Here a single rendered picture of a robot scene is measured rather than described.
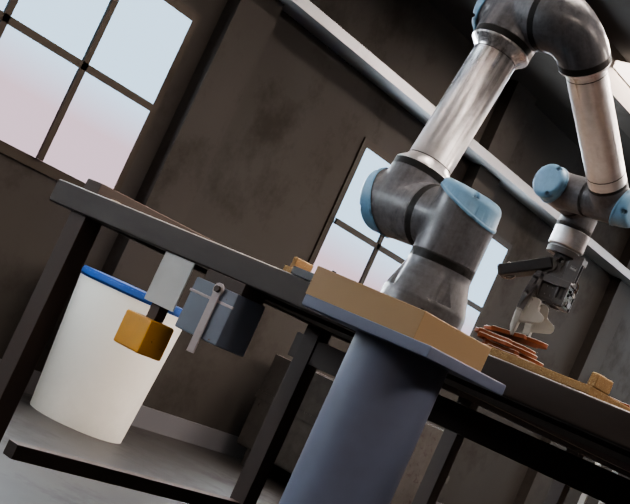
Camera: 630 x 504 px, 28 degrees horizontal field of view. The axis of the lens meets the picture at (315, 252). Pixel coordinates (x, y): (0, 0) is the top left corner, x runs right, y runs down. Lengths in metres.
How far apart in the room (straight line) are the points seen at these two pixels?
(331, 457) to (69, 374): 3.92
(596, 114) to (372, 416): 0.71
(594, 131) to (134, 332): 1.12
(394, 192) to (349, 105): 5.32
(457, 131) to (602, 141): 0.29
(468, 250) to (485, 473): 8.15
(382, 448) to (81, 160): 4.28
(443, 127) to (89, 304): 3.83
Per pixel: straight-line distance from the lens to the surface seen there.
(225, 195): 6.91
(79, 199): 3.13
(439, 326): 2.03
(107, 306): 5.85
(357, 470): 2.05
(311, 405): 7.16
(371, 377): 2.05
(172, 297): 2.83
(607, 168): 2.41
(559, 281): 2.58
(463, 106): 2.26
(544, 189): 2.52
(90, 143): 6.19
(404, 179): 2.20
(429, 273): 2.08
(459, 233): 2.09
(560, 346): 10.51
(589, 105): 2.33
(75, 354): 5.90
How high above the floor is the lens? 0.79
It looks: 4 degrees up
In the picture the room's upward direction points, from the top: 24 degrees clockwise
